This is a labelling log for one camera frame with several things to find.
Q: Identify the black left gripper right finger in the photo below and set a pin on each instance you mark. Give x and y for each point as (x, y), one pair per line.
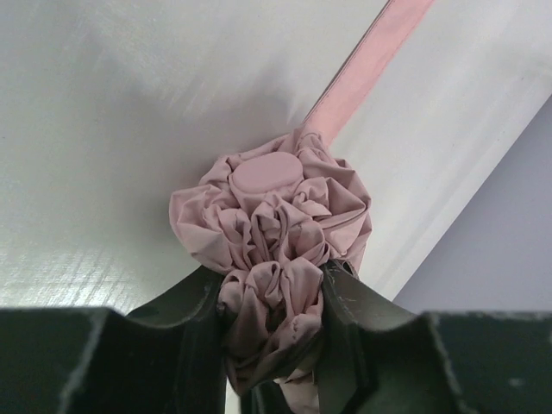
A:
(380, 358)

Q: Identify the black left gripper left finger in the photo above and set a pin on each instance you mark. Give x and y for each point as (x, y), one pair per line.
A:
(163, 357)

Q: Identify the pink and black folding umbrella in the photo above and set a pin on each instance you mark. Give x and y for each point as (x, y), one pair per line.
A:
(268, 220)

